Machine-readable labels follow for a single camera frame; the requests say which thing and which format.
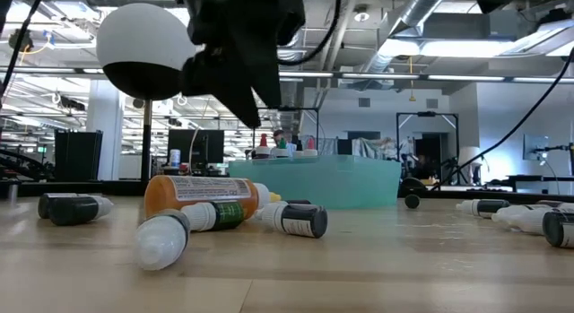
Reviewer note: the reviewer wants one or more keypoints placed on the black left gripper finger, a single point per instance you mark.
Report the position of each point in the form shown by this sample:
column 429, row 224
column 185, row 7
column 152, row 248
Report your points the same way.
column 270, row 75
column 228, row 80

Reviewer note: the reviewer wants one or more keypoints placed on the large dark red coloring bottle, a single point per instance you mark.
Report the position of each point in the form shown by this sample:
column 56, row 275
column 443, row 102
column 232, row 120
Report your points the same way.
column 263, row 147

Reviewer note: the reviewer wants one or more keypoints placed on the large green food coloring bottle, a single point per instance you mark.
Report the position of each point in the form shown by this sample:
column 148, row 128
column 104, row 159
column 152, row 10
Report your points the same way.
column 281, row 148

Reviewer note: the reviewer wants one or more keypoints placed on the large black-capped food coloring bottle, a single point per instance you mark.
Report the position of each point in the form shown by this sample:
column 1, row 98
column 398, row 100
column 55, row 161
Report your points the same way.
column 299, row 150

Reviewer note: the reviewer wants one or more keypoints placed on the large pink-capped food coloring bottle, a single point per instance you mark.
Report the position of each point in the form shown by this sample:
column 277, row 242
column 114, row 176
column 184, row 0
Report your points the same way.
column 310, row 147

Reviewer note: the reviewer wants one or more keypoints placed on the large orange yellow-capped coloring bottle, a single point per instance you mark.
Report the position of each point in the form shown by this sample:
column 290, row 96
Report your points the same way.
column 202, row 189

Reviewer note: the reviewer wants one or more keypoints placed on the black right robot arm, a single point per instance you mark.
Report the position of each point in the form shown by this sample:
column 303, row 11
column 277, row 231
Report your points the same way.
column 491, row 3

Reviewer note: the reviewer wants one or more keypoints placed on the black background robot arm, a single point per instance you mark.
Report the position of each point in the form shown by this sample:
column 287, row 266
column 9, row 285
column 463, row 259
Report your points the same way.
column 556, row 148

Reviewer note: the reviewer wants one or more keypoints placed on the person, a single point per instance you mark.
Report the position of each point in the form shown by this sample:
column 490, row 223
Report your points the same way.
column 279, row 134

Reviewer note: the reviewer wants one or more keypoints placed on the black computer monitor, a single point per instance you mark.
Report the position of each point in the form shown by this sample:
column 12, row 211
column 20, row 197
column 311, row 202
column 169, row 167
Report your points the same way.
column 193, row 145

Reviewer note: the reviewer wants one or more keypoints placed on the white globe table lamp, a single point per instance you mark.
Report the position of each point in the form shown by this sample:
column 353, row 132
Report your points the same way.
column 143, row 35

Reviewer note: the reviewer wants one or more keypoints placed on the white and blue canister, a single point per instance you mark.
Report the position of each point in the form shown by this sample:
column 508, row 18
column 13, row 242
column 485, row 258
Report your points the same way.
column 175, row 158

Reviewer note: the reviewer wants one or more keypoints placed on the patterned cloth cover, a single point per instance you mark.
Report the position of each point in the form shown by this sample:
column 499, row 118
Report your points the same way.
column 372, row 149

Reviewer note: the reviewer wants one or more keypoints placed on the translucent green plastic tray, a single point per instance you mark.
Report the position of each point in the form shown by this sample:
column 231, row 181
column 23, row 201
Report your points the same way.
column 336, row 183

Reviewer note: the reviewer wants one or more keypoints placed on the small green dye bottle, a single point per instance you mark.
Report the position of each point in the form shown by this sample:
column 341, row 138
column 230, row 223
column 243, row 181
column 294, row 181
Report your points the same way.
column 215, row 215

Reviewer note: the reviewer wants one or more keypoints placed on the white cylindrical bin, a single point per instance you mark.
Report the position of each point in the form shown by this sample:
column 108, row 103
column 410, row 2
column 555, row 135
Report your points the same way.
column 470, row 162

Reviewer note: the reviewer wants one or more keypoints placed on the silver ceiling air duct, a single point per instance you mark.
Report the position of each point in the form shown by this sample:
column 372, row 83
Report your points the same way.
column 290, row 102

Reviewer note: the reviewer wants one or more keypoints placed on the black aluminium table frame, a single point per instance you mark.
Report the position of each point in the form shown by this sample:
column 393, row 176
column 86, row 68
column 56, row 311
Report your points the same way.
column 112, row 188

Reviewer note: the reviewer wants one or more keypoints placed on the silver slanted ceiling duct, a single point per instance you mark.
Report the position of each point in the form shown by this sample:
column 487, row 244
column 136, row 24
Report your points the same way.
column 417, row 12

